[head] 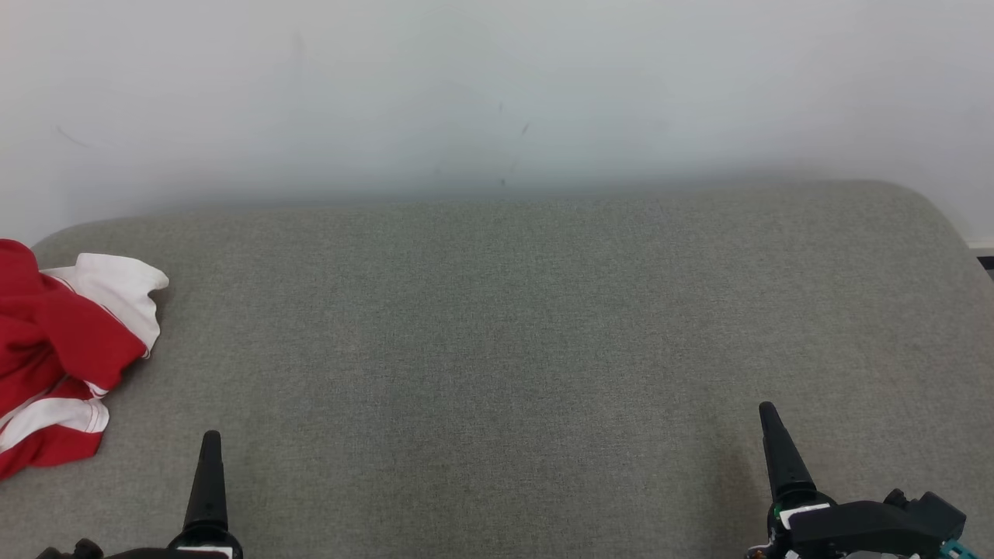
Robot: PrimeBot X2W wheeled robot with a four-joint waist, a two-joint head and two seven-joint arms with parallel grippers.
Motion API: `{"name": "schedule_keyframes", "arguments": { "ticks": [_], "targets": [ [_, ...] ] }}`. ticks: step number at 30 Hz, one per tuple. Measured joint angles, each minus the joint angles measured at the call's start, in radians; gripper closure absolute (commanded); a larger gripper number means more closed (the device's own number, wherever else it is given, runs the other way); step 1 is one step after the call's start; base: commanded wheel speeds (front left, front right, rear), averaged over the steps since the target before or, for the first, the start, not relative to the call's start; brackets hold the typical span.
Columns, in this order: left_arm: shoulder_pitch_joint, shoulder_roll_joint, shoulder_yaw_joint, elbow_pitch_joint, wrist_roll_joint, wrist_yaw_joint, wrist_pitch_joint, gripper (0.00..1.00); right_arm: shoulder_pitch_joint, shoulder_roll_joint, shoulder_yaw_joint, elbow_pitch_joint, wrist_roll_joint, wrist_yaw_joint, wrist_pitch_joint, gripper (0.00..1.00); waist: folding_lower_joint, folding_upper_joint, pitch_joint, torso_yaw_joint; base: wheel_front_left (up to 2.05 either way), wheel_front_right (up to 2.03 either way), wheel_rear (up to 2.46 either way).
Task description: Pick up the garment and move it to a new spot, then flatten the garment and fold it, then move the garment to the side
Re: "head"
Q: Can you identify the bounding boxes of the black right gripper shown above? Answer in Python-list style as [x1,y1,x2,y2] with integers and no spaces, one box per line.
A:
[747,401,886,559]

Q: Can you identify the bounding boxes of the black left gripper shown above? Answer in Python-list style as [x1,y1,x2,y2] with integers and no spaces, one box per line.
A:
[105,431,244,559]

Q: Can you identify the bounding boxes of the red shorts with white stripes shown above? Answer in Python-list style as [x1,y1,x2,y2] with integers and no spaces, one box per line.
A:
[0,239,170,481]

